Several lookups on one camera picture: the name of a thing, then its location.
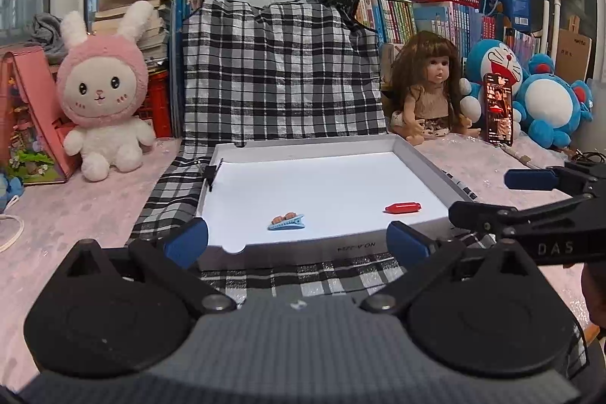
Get blue hair clip with bears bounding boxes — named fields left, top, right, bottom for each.
left=267, top=211, right=308, bottom=231

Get red plastic tube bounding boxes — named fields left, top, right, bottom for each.
left=384, top=201, right=422, bottom=214

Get row of colourful books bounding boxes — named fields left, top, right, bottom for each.
left=355, top=0, right=540, bottom=55

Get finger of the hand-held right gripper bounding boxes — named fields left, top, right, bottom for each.
left=504, top=161, right=606, bottom=197
left=448, top=195, right=590, bottom=240

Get white plastic pipe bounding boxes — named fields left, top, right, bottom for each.
left=535, top=0, right=566, bottom=55

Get brown haired baby doll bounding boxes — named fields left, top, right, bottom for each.
left=388, top=30, right=481, bottom=147

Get red plastic crate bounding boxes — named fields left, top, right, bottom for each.
left=135, top=70, right=173, bottom=139

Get pink toy dollhouse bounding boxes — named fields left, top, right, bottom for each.
left=0, top=44, right=81, bottom=184

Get white patterned pen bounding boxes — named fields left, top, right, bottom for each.
left=502, top=146, right=540, bottom=169

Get white cardboard box lid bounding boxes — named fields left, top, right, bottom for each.
left=195, top=134, right=476, bottom=272

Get black cable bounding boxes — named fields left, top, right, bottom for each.
left=563, top=150, right=606, bottom=164

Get small blue plush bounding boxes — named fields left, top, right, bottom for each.
left=0, top=172, right=24, bottom=213

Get black binder clip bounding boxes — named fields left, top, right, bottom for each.
left=203, top=158, right=224, bottom=189

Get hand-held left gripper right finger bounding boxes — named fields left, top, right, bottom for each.
left=361, top=221, right=546, bottom=316

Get grey cloth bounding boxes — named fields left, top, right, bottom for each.
left=26, top=12, right=64, bottom=64

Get blue cat plush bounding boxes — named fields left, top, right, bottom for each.
left=459, top=39, right=528, bottom=135

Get smartphone with lit screen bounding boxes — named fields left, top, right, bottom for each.
left=480, top=73, right=514, bottom=147

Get black white checkered cloth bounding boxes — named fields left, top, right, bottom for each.
left=127, top=0, right=498, bottom=305

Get pink rabbit plush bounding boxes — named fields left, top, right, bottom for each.
left=57, top=0, right=157, bottom=182

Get white cable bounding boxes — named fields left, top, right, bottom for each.
left=0, top=215, right=24, bottom=253

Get brown cardboard piece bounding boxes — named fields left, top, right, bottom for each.
left=554, top=16, right=592, bottom=85

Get blue mouse plush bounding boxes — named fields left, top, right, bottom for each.
left=514, top=54, right=595, bottom=149

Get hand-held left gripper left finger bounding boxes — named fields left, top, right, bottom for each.
left=61, top=217, right=237, bottom=316

